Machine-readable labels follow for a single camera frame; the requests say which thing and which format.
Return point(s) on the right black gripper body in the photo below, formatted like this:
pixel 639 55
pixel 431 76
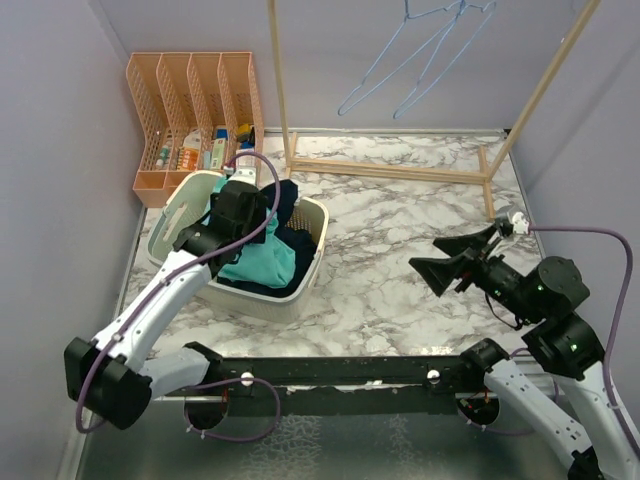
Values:
pixel 500 279

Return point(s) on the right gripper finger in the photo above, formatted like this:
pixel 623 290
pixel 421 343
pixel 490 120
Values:
pixel 483 243
pixel 440 273

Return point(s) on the teal t shirt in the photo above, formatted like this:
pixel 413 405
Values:
pixel 272 263

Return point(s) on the navy blue t shirt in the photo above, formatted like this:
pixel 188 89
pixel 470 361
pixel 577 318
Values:
pixel 305 248

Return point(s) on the blue hanger of teal shirt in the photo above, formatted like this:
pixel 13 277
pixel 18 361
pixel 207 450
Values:
pixel 386 66

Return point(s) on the light blue wire hanger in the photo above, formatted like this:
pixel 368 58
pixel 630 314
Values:
pixel 456 26

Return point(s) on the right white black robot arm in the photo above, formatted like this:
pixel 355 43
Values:
pixel 599 440

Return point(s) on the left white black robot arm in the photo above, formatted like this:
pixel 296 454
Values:
pixel 111 375

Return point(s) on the white blue box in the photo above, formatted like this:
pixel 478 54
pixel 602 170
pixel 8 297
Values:
pixel 245 146

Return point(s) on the yellow black sponge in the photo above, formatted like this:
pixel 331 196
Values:
pixel 243 132

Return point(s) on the green white box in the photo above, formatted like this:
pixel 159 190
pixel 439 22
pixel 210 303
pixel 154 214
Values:
pixel 218 148

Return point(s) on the cream plastic laundry basket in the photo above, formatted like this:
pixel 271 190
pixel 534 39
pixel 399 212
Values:
pixel 189 202

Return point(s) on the orange white packet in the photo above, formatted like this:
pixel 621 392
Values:
pixel 190 151

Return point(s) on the orange plastic file organizer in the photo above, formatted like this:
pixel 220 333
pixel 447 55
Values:
pixel 177 92

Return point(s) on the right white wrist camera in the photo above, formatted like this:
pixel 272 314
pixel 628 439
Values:
pixel 509 225

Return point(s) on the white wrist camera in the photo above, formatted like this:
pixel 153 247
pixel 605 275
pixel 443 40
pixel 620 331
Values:
pixel 509 225
pixel 244 174

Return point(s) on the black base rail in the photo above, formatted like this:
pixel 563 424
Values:
pixel 338 386

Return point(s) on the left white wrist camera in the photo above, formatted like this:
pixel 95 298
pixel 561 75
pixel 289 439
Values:
pixel 244 174

